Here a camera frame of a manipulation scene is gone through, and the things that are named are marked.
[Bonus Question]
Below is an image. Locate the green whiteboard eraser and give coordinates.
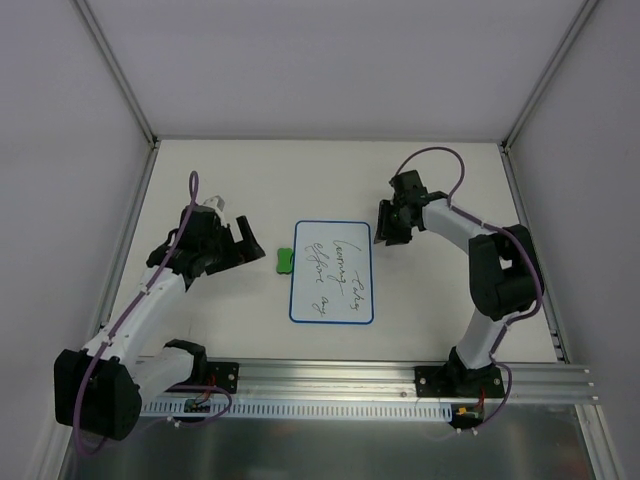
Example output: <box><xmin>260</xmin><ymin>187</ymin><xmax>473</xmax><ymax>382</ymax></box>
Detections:
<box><xmin>276</xmin><ymin>248</ymin><xmax>294</xmax><ymax>275</ymax></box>

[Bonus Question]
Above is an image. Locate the aluminium mounting rail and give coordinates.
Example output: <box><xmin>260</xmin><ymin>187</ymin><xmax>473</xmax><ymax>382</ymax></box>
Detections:
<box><xmin>134</xmin><ymin>355</ymin><xmax>599</xmax><ymax>402</ymax></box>

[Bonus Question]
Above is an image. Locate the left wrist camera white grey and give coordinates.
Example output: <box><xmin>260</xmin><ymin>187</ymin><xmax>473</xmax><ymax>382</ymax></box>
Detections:
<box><xmin>203</xmin><ymin>195</ymin><xmax>228</xmax><ymax>226</ymax></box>

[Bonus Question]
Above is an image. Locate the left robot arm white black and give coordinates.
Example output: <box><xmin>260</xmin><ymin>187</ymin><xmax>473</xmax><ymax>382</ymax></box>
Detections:
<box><xmin>54</xmin><ymin>205</ymin><xmax>265</xmax><ymax>440</ymax></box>

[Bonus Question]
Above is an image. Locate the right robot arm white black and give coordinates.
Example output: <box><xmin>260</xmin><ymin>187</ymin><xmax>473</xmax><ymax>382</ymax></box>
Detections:
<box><xmin>374</xmin><ymin>170</ymin><xmax>544</xmax><ymax>398</ymax></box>

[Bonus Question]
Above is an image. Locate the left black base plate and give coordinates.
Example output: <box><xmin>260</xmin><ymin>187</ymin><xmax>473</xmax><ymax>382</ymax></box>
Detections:
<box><xmin>204</xmin><ymin>361</ymin><xmax>240</xmax><ymax>395</ymax></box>

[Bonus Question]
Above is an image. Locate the left aluminium frame post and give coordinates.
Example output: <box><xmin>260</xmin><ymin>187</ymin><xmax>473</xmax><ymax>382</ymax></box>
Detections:
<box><xmin>71</xmin><ymin>0</ymin><xmax>157</xmax><ymax>148</ymax></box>

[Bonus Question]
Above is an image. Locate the aluminium frame post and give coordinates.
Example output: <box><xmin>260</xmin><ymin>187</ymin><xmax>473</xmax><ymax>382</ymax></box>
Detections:
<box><xmin>71</xmin><ymin>0</ymin><xmax>157</xmax><ymax>148</ymax></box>
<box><xmin>501</xmin><ymin>0</ymin><xmax>600</xmax><ymax>152</ymax></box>

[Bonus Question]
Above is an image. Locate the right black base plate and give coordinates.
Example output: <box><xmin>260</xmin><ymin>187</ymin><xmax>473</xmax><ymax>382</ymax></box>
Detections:
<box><xmin>414</xmin><ymin>365</ymin><xmax>505</xmax><ymax>399</ymax></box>

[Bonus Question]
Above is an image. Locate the white slotted cable duct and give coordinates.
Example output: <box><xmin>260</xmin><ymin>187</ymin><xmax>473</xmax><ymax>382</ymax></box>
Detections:
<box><xmin>141</xmin><ymin>397</ymin><xmax>453</xmax><ymax>423</ymax></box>

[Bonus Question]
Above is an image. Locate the right aluminium frame post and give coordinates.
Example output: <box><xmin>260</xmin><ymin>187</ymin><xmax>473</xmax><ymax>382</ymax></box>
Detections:
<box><xmin>501</xmin><ymin>0</ymin><xmax>600</xmax><ymax>152</ymax></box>

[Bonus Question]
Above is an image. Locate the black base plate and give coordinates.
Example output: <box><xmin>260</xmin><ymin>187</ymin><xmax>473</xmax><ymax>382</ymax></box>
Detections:
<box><xmin>204</xmin><ymin>361</ymin><xmax>240</xmax><ymax>395</ymax></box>
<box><xmin>414</xmin><ymin>365</ymin><xmax>505</xmax><ymax>399</ymax></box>

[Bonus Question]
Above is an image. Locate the blue framed whiteboard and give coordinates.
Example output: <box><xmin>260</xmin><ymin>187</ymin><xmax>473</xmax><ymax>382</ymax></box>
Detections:
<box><xmin>289</xmin><ymin>220</ymin><xmax>375</xmax><ymax>325</ymax></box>

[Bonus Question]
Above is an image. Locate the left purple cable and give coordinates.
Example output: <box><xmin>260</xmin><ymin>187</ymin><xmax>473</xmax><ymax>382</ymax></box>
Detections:
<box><xmin>72</xmin><ymin>170</ymin><xmax>234</xmax><ymax>457</ymax></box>

